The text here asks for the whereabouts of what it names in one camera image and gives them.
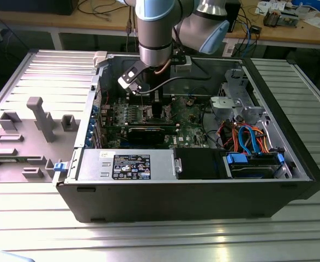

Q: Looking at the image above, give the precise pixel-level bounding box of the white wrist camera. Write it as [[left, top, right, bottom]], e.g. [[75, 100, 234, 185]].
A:
[[117, 61, 143, 96]]

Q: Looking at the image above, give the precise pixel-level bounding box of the hard disk in blue carrier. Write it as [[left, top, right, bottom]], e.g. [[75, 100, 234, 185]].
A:
[[225, 152, 286, 180]]

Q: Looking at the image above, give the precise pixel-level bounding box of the grey parts rack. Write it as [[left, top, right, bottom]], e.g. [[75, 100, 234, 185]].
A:
[[0, 97, 81, 183]]

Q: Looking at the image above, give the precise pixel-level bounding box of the black plastic shroud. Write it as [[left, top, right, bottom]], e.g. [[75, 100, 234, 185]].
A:
[[176, 148, 227, 180]]

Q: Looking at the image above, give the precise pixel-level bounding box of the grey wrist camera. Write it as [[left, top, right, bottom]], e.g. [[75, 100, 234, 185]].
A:
[[173, 55, 194, 73]]

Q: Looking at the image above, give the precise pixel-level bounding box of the green motherboard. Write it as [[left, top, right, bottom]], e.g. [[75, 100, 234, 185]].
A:
[[99, 95, 211, 150]]

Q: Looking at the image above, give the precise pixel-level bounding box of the CPU socket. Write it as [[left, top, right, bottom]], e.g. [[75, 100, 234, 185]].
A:
[[141, 105, 174, 123]]

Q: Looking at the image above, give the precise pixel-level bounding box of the metal drive cage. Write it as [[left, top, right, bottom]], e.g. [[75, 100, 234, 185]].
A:
[[210, 68, 271, 129]]

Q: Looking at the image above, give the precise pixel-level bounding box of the blue wire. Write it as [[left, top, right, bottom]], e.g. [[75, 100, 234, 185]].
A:
[[238, 125, 262, 156]]

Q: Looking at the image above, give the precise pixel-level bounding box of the black graphics card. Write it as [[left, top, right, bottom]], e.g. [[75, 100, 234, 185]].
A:
[[126, 126, 166, 145]]

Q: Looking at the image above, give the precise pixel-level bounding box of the black RAM stick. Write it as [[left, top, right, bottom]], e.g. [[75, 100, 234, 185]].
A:
[[125, 121, 180, 134]]

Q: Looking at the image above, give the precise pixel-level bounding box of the orange wire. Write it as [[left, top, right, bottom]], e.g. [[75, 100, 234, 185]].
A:
[[253, 127, 272, 153]]

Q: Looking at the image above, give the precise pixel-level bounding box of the black tower box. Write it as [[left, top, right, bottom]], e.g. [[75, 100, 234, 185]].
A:
[[226, 0, 242, 33]]

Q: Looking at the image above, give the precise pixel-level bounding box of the green RAM stick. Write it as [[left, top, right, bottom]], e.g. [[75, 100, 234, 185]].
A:
[[0, 157, 27, 164]]

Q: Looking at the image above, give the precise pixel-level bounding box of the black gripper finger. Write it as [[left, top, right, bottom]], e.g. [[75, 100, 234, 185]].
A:
[[152, 91, 165, 120]]

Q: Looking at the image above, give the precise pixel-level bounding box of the black PC case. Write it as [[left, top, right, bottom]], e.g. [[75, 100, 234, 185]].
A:
[[52, 50, 320, 224]]

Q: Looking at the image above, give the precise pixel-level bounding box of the green circuit device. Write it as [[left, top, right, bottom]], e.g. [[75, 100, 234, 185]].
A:
[[278, 10, 299, 28]]

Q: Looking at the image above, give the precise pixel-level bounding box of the silver power supply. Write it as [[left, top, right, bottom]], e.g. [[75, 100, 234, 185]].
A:
[[76, 148, 177, 182]]

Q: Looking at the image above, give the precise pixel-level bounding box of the metal socket cover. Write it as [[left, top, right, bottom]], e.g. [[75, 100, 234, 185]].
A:
[[166, 97, 190, 120]]

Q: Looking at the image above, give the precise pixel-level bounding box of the metal heatsink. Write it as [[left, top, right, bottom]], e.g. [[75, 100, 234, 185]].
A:
[[263, 8, 280, 28]]

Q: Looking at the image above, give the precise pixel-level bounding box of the wooden desk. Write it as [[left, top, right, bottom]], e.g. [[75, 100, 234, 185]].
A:
[[0, 0, 320, 46]]

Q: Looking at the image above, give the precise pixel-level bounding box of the black computer box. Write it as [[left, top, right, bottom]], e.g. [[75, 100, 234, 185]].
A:
[[0, 0, 80, 16]]

